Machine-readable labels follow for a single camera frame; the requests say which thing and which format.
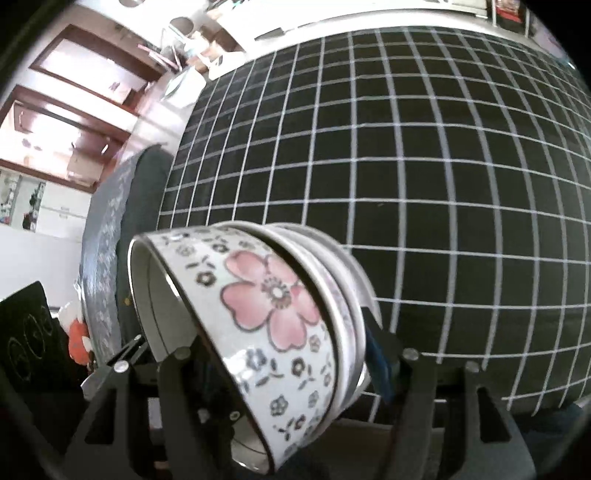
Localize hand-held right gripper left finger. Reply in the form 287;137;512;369
62;335;241;480

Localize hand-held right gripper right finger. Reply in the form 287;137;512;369
360;307;539;480

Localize small floral bowl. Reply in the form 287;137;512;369
259;224;372;414

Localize plain white bowl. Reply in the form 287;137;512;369
281;223;383;352

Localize large pink flower bowl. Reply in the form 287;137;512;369
128;222;370;475

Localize orange white plush toy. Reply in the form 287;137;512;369
58;302;95;365

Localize black induction cooktop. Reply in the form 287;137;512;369
0;281;81;402

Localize black white grid tablecloth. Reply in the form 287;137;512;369
157;25;591;423

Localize brown wooden door frame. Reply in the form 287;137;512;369
30;23;167;109
0;85;134;185

